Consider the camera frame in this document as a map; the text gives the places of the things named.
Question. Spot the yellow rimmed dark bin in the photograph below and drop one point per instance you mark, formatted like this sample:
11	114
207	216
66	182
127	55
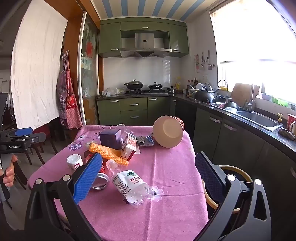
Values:
238	173

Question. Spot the pink floral tablecloth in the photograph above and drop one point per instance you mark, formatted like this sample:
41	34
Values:
161	166

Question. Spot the small white yogurt cup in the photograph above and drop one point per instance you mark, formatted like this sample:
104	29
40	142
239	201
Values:
74	162

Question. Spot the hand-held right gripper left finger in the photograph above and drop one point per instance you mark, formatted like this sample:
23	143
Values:
87	178

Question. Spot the brown cutting board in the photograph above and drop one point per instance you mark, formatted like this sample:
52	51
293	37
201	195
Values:
242	92

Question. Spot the dark wooden chair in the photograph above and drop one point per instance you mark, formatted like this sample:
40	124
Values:
52	139

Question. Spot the tall steel faucet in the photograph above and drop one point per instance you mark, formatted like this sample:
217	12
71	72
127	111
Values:
251	102

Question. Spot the large black wok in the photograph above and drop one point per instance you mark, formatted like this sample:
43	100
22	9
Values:
203	96

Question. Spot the red drink can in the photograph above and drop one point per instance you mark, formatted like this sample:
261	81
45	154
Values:
101	180

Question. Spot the curved black faucet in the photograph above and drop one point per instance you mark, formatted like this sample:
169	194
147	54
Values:
226	92

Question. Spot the steel sink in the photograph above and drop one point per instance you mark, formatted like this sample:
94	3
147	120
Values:
256	118

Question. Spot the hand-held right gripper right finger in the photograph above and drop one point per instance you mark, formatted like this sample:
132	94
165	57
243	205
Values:
208	178

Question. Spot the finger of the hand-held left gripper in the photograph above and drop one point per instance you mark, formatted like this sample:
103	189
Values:
34	140
23	131

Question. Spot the dark blue box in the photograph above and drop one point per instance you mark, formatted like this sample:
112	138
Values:
111	139

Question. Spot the red mug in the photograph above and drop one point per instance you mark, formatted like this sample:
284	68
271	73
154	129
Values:
290	119

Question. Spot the steel range hood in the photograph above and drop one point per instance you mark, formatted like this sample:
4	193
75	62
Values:
144	41

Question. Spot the purple bowl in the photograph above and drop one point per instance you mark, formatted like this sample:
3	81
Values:
266	96

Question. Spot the crumpled plastic bags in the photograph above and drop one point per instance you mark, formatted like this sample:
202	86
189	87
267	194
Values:
111	92

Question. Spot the clear plastic cup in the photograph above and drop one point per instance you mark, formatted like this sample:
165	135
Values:
120	127

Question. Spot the red checked apron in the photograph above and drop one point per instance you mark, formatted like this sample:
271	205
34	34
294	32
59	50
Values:
72	111

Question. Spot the crushed silver drink pouch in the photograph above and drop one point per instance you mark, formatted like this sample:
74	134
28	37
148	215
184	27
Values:
145	141

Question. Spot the small steel pot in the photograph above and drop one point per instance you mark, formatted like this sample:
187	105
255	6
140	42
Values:
171	90

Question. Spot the black lidded frying pan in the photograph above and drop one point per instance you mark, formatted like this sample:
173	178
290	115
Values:
155	87

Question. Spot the green wall cabinets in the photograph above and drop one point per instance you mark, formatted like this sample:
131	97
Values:
108	37

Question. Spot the yellow oil bottle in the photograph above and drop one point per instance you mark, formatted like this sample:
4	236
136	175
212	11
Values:
178	85

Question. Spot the green plastic item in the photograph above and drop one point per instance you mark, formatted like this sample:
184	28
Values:
279	102

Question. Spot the red white milk carton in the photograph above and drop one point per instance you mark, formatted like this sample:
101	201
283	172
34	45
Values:
129	148

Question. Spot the clear plastic water bottle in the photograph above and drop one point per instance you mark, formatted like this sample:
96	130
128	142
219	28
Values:
129	183

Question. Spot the purple hanging spatula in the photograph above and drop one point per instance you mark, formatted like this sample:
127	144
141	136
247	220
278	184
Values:
209	64

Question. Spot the flower print glass door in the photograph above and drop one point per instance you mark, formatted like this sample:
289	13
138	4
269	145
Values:
89	69

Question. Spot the yellow pump dispenser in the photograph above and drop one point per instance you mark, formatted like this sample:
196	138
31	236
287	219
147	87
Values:
280	117

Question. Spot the orange foam net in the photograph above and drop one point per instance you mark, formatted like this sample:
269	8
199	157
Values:
101	149

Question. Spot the white hanging sheet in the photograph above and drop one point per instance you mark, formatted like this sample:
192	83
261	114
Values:
37	69

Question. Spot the pale yellow mug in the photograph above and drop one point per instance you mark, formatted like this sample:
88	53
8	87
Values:
293	128

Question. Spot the black pot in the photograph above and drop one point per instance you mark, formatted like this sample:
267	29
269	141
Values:
231	106

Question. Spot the steel hanging ladle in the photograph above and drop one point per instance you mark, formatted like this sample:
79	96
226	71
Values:
203	60

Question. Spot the white plates in rack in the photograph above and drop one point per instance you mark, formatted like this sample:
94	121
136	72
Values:
200	87

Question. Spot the beige paper bowl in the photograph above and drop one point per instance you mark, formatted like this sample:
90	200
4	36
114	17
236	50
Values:
166	136

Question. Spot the dark sauce bottle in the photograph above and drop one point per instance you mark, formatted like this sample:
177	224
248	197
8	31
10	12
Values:
195	83

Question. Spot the green drawer base cabinet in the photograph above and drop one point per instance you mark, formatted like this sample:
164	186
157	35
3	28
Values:
134	109

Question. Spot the brown scrubbing cloth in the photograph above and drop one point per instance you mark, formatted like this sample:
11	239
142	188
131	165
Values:
285	134

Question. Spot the black gas stove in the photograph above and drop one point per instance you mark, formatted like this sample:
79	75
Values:
148	92

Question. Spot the black lidded wok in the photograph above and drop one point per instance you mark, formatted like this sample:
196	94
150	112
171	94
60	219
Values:
134	85

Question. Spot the person's left hand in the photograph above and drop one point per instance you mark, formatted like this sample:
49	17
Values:
10	172

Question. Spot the bright window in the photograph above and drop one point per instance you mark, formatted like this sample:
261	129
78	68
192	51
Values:
254	46

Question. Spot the pink hanging utensil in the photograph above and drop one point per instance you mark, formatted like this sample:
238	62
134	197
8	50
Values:
197	61

